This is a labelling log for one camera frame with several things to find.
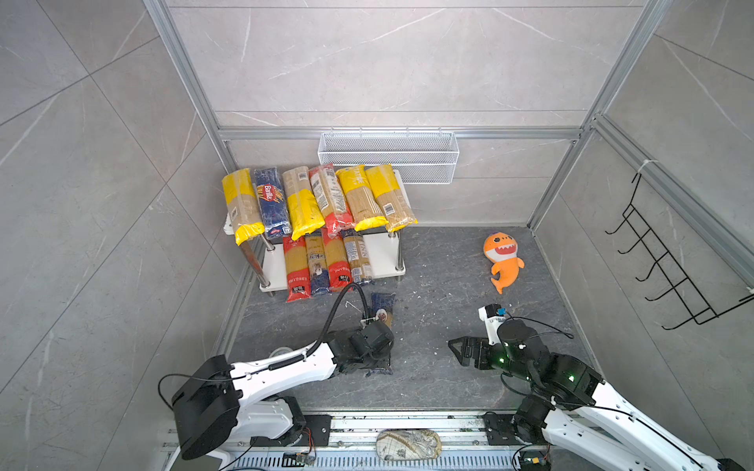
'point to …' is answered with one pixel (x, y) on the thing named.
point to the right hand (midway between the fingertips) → (460, 342)
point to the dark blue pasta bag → (317, 260)
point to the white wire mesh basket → (420, 158)
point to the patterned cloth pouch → (408, 444)
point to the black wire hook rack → (693, 307)
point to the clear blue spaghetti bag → (359, 262)
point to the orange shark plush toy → (501, 248)
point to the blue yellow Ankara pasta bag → (383, 300)
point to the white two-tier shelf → (265, 254)
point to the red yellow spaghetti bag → (296, 271)
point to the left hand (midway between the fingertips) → (388, 348)
